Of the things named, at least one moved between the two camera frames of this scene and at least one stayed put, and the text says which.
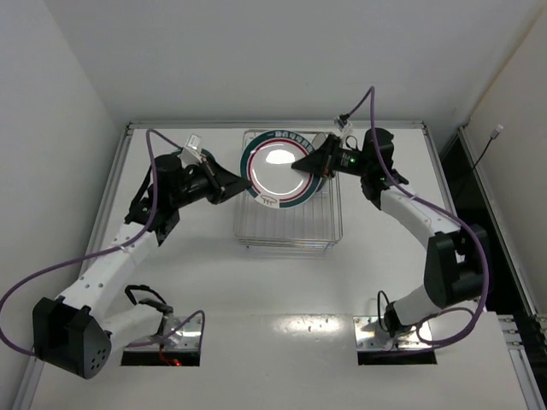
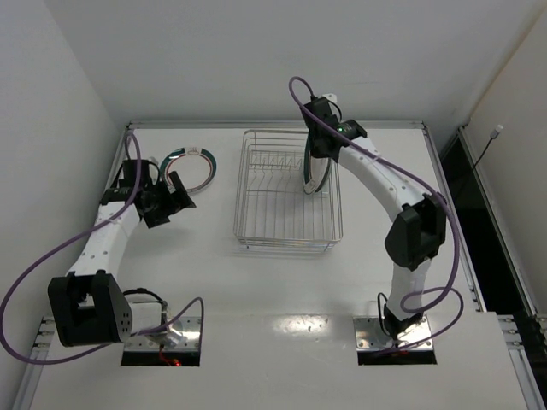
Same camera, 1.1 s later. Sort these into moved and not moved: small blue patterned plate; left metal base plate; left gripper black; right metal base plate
Moved: small blue patterned plate; left gripper black
Not moved: left metal base plate; right metal base plate
